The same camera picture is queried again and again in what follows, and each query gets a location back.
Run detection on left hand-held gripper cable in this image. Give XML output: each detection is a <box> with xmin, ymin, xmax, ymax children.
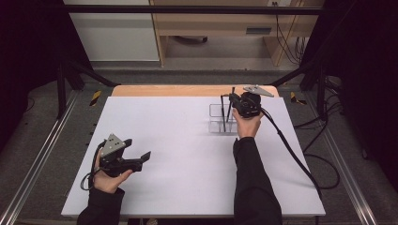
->
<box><xmin>80</xmin><ymin>140</ymin><xmax>108</xmax><ymax>192</ymax></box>

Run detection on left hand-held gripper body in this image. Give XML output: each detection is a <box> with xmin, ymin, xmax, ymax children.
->
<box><xmin>99</xmin><ymin>133</ymin><xmax>144</xmax><ymax>178</ymax></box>

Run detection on wooden table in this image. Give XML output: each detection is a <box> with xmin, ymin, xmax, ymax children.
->
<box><xmin>111</xmin><ymin>84</ymin><xmax>281</xmax><ymax>98</ymax></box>

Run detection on hanging black cables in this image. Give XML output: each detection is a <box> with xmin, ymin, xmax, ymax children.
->
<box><xmin>271</xmin><ymin>1</ymin><xmax>310</xmax><ymax>66</ymax></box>

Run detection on wooden desk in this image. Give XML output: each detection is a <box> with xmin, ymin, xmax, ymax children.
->
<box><xmin>149</xmin><ymin>0</ymin><xmax>326</xmax><ymax>68</ymax></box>

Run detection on black metal frame strut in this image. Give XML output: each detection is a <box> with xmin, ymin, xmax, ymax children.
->
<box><xmin>55</xmin><ymin>58</ymin><xmax>120</xmax><ymax>120</ymax></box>
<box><xmin>269</xmin><ymin>57</ymin><xmax>329</xmax><ymax>117</ymax></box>

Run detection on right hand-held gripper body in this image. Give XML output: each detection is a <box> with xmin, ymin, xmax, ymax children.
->
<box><xmin>234</xmin><ymin>84</ymin><xmax>275</xmax><ymax>119</ymax></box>

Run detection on yellow black tape strip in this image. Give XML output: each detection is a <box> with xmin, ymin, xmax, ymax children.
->
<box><xmin>288</xmin><ymin>91</ymin><xmax>308</xmax><ymax>106</ymax></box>
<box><xmin>89</xmin><ymin>90</ymin><xmax>103</xmax><ymax>108</ymax></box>

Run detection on clear plastic organizer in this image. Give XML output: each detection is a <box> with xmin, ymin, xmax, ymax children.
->
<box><xmin>208</xmin><ymin>103</ymin><xmax>242</xmax><ymax>135</ymax></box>

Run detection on person's right hand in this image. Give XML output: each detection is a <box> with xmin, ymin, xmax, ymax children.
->
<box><xmin>231</xmin><ymin>107</ymin><xmax>265</xmax><ymax>140</ymax></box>

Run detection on black curtain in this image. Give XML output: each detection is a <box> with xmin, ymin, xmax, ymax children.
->
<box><xmin>299</xmin><ymin>0</ymin><xmax>398</xmax><ymax>192</ymax></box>
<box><xmin>0</xmin><ymin>0</ymin><xmax>92</xmax><ymax>154</ymax></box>

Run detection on person's left hand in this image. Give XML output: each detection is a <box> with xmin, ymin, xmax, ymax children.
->
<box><xmin>92</xmin><ymin>149</ymin><xmax>134</xmax><ymax>195</ymax></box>

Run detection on hand-held gripper cable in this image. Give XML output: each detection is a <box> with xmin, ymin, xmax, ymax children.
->
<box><xmin>80</xmin><ymin>140</ymin><xmax>108</xmax><ymax>192</ymax></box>
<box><xmin>260</xmin><ymin>107</ymin><xmax>324</xmax><ymax>202</ymax></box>

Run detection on black frame crossbar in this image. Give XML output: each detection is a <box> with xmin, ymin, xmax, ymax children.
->
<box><xmin>61</xmin><ymin>4</ymin><xmax>327</xmax><ymax>16</ymax></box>

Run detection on wheeled stool base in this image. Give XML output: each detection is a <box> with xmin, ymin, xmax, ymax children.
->
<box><xmin>173</xmin><ymin>35</ymin><xmax>209</xmax><ymax>45</ymax></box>

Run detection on right hand-held gripper cable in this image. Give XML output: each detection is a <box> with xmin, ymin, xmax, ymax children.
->
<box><xmin>260</xmin><ymin>107</ymin><xmax>324</xmax><ymax>202</ymax></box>

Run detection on black floor cables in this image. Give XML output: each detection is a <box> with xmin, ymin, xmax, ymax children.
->
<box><xmin>293</xmin><ymin>75</ymin><xmax>344</xmax><ymax>190</ymax></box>

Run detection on white cabinet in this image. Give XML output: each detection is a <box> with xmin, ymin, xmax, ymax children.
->
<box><xmin>61</xmin><ymin>0</ymin><xmax>161</xmax><ymax>62</ymax></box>

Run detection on white board sheet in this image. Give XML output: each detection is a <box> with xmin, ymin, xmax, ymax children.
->
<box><xmin>60</xmin><ymin>96</ymin><xmax>327</xmax><ymax>218</ymax></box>

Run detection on aluminium rail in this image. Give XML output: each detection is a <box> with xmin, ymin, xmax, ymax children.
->
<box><xmin>307</xmin><ymin>92</ymin><xmax>380</xmax><ymax>225</ymax></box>
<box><xmin>0</xmin><ymin>89</ymin><xmax>80</xmax><ymax>225</ymax></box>

